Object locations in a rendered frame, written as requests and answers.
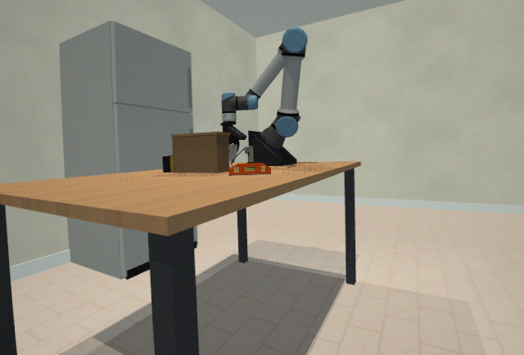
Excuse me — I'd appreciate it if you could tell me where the yellow tape measure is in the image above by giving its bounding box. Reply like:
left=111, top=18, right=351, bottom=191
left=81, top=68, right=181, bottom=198
left=162, top=155, right=173, bottom=173

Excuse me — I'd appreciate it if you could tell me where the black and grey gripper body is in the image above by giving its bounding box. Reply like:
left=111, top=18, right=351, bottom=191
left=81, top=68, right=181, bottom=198
left=221, top=121, right=238, bottom=144

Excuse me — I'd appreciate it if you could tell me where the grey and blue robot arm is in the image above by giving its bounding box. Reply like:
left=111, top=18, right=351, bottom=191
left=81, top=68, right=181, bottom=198
left=221, top=27, right=308, bottom=149

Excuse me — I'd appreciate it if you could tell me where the orange spirit level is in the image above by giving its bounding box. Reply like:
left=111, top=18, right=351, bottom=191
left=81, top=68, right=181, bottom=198
left=228, top=163, right=270, bottom=176

